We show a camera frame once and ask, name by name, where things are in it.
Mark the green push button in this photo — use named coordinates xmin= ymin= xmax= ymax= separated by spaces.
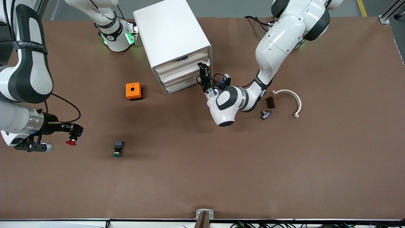
xmin=112 ymin=140 xmax=125 ymax=157

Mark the orange button box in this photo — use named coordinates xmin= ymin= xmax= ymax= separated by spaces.
xmin=126 ymin=82 xmax=143 ymax=101

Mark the brown table mat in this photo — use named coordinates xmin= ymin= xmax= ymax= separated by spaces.
xmin=0 ymin=16 xmax=405 ymax=220

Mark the black base cable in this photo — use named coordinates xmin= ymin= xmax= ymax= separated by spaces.
xmin=244 ymin=16 xmax=272 ymax=30

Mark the white curved plastic bracket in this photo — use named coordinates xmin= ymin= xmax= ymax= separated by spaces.
xmin=271 ymin=89 xmax=302 ymax=119

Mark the aluminium frame profile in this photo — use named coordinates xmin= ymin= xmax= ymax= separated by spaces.
xmin=379 ymin=0 xmax=405 ymax=24
xmin=35 ymin=0 xmax=48 ymax=20

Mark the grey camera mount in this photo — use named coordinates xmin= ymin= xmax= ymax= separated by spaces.
xmin=194 ymin=209 xmax=215 ymax=228

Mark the tangled black cable bundle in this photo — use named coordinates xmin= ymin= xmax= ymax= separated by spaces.
xmin=182 ymin=220 xmax=405 ymax=228

